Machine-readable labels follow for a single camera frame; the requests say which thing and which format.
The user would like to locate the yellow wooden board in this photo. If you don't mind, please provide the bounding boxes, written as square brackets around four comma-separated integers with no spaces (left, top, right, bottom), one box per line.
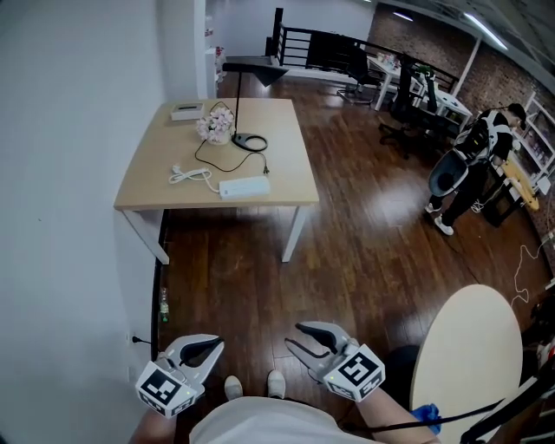
[501,154,541,212]

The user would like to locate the black stool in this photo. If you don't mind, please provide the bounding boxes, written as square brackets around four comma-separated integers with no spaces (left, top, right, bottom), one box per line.
[480,173,522,227]

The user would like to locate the black stair railing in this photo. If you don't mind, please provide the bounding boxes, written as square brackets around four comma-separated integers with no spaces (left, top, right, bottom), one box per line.
[264,7,461,95]

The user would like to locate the black desk lamp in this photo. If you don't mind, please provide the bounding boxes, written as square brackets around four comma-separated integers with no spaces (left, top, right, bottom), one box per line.
[221,62,291,153]

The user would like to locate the black swivel office chair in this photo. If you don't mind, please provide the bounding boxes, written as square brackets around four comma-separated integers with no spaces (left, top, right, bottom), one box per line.
[378,53,436,151]

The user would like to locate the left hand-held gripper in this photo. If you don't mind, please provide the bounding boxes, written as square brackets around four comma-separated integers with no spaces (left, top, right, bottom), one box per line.
[135,333,225,420]

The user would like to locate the black cantilever chair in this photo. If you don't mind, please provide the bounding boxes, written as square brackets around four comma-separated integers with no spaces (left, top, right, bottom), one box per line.
[336,42,383,106]

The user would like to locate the person's white shirt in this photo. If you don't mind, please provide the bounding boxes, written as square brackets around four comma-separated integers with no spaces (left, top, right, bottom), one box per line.
[189,395,388,444]

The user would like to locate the person's right white shoe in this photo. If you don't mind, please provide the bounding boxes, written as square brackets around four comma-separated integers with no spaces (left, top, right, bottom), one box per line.
[266,369,287,398]

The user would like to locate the small white desk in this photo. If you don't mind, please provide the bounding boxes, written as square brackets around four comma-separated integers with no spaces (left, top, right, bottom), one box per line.
[366,52,418,110]

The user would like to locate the person's right forearm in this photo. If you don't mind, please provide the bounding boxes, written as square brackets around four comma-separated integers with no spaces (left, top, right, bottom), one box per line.
[354,387,441,444]

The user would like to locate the wooden table with white legs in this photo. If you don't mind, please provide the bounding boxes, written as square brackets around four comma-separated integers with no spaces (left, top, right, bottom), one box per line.
[113,96,321,266]

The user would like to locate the long ceiling light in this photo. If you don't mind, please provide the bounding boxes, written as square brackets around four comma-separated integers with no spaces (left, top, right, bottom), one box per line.
[462,11,509,51]

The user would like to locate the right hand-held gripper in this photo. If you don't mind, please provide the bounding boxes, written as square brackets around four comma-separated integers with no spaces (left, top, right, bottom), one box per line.
[284,320,387,404]

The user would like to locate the white tissue box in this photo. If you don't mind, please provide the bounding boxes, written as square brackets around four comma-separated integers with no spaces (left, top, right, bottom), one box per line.
[169,102,206,122]

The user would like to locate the white power strip cable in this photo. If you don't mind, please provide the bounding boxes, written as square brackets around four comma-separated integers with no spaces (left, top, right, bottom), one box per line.
[168,163,222,194]

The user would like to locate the black strap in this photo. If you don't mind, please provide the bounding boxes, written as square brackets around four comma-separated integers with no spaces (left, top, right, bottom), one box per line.
[369,397,509,435]

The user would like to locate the person's left forearm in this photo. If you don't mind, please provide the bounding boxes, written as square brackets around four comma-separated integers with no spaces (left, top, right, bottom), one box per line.
[128,401,186,444]

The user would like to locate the person's left white shoe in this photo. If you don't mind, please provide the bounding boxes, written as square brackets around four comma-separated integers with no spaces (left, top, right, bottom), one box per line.
[224,375,245,401]

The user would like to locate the round beige table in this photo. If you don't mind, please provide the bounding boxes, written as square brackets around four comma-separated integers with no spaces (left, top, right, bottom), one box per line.
[408,283,525,444]

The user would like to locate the white support post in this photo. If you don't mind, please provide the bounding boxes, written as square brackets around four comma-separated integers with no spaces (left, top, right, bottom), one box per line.
[458,36,483,100]

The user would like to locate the white power strip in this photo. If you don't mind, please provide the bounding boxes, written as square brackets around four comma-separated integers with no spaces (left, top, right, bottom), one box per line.
[218,174,272,202]

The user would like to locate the long white desk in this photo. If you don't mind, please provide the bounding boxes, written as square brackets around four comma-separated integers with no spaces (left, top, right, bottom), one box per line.
[410,81,474,134]

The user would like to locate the white wall shelf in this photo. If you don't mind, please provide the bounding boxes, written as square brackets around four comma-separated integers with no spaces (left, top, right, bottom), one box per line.
[202,23,227,100]

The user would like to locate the person's white shoe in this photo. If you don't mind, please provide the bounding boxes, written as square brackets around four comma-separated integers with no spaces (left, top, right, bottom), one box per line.
[266,369,287,398]
[224,375,245,401]

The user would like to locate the white shelving unit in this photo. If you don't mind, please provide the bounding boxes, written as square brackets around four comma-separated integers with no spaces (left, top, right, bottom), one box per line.
[514,91,555,186]

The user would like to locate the thin white floor cable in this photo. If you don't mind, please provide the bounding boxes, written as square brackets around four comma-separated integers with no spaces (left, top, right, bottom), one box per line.
[510,235,555,308]

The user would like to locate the blue cloth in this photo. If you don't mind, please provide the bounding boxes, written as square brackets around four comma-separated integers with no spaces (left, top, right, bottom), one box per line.
[410,402,444,435]

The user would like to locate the pink flowers in white basket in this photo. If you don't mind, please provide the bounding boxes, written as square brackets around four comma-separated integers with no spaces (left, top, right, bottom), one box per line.
[195,101,236,147]

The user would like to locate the black lamp cable with plug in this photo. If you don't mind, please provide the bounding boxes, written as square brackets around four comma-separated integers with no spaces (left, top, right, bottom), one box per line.
[193,137,271,179]

